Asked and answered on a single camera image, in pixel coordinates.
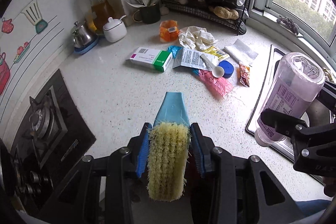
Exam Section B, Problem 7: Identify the yellow bristle scrub brush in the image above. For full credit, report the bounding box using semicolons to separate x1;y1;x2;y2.
147;92;190;202

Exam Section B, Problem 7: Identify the purple detergent bottle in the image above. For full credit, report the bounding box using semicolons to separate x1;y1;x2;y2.
254;52;326;147

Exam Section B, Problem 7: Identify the red sauce packet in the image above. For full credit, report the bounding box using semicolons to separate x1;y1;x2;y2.
239;62;250;87

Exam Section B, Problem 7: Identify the white printed foil pouch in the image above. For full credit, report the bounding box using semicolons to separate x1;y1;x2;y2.
173;48;219;71

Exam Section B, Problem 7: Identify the steel sink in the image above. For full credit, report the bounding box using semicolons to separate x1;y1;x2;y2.
247;47;335;177

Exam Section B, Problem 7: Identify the pink plastic bag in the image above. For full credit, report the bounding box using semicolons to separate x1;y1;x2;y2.
196;69;234;100

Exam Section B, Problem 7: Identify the white plastic measuring spoon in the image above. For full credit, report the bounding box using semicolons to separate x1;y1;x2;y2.
201;53;224;79

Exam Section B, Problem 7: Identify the blue round lid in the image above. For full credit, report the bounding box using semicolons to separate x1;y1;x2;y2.
219;60;234;79

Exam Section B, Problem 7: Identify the white folded paper towel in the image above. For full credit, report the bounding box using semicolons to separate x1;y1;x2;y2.
224;39;259;66

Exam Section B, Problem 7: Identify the black gas stove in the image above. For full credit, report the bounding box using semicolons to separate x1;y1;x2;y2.
1;70;96;209

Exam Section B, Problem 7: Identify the yellow snack packet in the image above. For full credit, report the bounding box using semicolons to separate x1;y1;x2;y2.
203;46;230;62

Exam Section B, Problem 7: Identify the white green medicine box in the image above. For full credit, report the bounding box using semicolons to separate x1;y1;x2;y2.
129;47;173;72

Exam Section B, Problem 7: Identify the steel wool scrubber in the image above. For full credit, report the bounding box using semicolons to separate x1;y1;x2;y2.
277;15;299;36

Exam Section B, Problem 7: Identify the blue plastic bag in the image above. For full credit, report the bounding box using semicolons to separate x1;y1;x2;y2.
167;45;182;59

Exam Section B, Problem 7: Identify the crumpled cream rubber glove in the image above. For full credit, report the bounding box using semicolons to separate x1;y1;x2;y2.
178;26;218;51

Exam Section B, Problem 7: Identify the orange plastic wrapper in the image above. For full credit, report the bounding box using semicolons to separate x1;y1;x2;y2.
159;20;179;43

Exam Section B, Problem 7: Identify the ginger root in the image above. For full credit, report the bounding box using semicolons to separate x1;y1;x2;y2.
209;6;239;20

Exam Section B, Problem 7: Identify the blue tray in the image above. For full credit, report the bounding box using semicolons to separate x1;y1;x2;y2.
74;38;99;55

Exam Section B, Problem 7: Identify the white sugar bowl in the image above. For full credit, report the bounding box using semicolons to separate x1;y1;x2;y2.
103;15;127;43

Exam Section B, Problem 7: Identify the small steel teapot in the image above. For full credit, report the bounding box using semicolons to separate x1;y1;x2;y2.
71;21;97;48

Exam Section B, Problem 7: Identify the black utensil mug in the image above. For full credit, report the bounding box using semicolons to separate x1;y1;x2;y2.
132;3;161;24

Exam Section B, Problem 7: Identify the white ceramic spoon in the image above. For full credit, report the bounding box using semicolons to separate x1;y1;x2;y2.
126;2;145;8

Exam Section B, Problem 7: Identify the glass oil carafe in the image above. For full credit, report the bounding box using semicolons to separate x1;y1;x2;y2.
90;0;115;35

